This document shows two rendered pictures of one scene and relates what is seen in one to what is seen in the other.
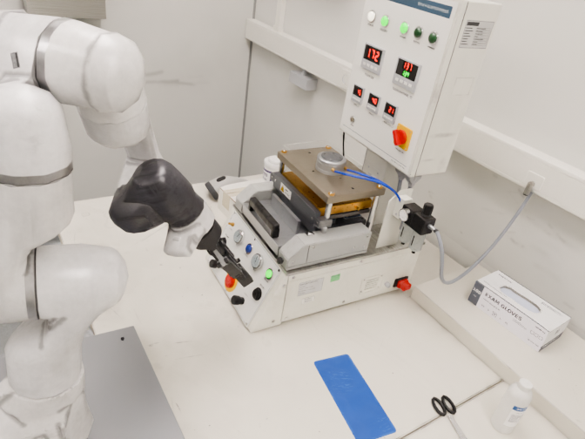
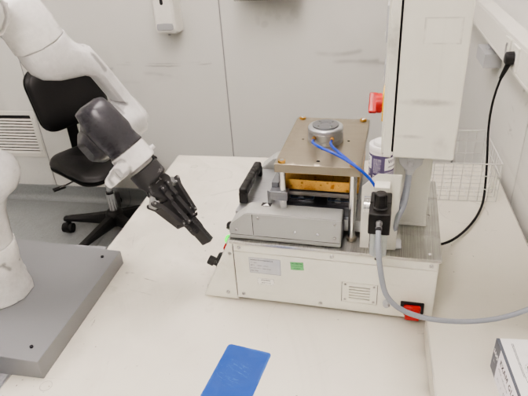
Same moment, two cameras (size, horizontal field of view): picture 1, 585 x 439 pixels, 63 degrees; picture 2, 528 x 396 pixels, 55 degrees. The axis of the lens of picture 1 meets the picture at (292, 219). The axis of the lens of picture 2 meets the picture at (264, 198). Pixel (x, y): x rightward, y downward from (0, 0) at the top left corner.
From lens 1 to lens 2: 0.87 m
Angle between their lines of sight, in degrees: 42
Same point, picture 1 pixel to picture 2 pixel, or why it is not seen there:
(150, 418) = (53, 314)
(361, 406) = not seen: outside the picture
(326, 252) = (276, 229)
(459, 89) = (437, 34)
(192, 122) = not seen: hidden behind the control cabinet
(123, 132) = (32, 64)
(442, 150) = (434, 125)
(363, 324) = (324, 335)
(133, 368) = (85, 278)
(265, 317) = (216, 283)
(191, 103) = not seen: hidden behind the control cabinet
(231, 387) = (141, 328)
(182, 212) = (107, 145)
